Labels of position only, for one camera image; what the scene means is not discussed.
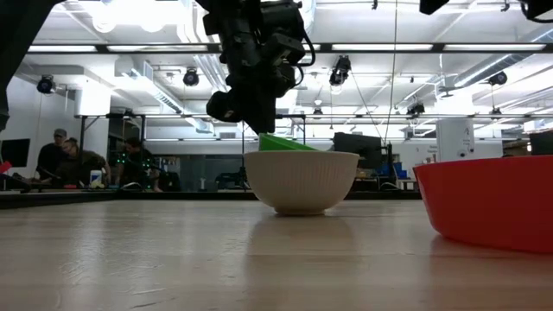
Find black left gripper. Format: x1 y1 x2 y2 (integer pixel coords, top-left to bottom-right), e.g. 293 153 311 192
206 29 298 134

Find green plastic bowl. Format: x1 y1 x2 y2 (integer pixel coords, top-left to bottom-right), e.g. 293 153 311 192
257 132 320 152

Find white ribbed bowl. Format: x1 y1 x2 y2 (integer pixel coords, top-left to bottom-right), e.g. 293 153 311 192
243 149 360 216

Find red plastic bowl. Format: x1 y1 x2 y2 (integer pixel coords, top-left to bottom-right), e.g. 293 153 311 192
413 155 553 255

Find black monitor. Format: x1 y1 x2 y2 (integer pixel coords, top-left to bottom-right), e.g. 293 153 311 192
0 137 31 168
529 129 553 156
332 131 385 170

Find white column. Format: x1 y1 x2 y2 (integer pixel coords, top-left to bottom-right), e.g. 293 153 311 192
435 117 476 162

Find person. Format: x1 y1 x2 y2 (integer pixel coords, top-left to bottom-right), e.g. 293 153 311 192
35 128 70 185
114 136 164 192
60 136 111 189

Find blue crates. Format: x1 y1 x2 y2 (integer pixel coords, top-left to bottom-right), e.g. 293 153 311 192
379 162 410 180

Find black aluminium table frame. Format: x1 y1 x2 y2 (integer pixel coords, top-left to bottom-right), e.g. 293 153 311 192
0 41 553 211

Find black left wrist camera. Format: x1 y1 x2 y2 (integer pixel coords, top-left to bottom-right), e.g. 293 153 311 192
265 32 307 67

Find thin hanging cable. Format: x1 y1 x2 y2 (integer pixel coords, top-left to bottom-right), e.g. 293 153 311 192
383 0 399 146

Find black workstation frame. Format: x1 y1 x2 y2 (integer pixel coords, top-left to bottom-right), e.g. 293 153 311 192
75 112 308 191

